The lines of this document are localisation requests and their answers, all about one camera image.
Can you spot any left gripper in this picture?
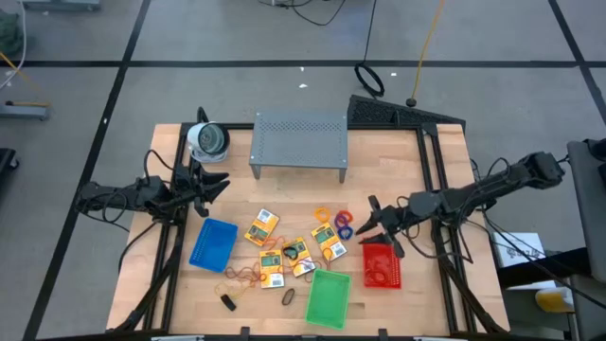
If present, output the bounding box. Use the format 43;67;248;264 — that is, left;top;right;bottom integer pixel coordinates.
172;162;232;220

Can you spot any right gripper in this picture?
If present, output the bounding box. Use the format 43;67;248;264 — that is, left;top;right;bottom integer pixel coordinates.
354;193;414;260

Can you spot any green plastic basket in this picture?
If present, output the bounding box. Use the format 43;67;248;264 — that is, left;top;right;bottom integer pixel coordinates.
304;267;353;332

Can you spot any red plastic basket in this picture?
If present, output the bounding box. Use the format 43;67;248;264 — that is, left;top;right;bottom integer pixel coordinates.
362;241;402;290

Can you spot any white cylindrical spotlight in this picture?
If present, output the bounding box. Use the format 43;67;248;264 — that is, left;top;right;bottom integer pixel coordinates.
186;120;232;165

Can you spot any blue plastic basket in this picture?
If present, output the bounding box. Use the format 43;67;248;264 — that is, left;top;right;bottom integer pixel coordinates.
187;217;240;275

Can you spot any grey perforated metal riser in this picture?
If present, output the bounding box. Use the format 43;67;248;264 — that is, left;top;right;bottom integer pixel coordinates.
248;111;350;185

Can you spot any black perforated panel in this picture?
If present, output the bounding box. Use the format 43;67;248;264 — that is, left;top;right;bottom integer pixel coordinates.
347;94;468;130

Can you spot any white cardboard box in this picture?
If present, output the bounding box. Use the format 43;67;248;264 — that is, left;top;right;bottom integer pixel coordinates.
491;231;547;269

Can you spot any black shelf board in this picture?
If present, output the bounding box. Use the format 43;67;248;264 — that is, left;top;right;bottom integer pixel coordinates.
496;245;593;291

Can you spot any yellow plastic object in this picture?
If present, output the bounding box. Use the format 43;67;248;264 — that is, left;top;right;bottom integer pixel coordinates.
535;285;576;314

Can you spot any grey floor stand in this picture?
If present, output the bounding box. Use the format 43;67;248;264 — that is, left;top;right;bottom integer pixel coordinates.
0;99;51;122

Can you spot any black floor object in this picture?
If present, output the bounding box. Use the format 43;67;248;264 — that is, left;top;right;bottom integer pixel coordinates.
0;147;21;190

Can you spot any grey cart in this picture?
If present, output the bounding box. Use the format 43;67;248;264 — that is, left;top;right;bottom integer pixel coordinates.
566;138;606;341

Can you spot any grey floor base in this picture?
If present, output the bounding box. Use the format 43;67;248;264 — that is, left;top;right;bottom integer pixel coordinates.
21;0;103;12

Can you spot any dark green bag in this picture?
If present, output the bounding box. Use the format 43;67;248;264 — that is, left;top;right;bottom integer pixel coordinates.
0;9;25;58

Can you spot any white coiled cord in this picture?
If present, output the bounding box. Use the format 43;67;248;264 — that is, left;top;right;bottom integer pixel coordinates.
188;144;229;165

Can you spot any dark red rubber ring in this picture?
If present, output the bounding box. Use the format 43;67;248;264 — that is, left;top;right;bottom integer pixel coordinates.
366;266;387;287

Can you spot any black aluminium table frame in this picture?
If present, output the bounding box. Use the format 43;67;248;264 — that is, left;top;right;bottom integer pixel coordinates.
106;106;511;341

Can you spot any yellow hanging cable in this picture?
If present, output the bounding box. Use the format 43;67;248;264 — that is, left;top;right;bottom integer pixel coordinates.
409;0;447;108

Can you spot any black coiled cable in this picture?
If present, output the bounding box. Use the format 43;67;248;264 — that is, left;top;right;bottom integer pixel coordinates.
353;0;386;99

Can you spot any black floor cable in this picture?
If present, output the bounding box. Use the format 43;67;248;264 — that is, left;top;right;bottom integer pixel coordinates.
258;0;348;27

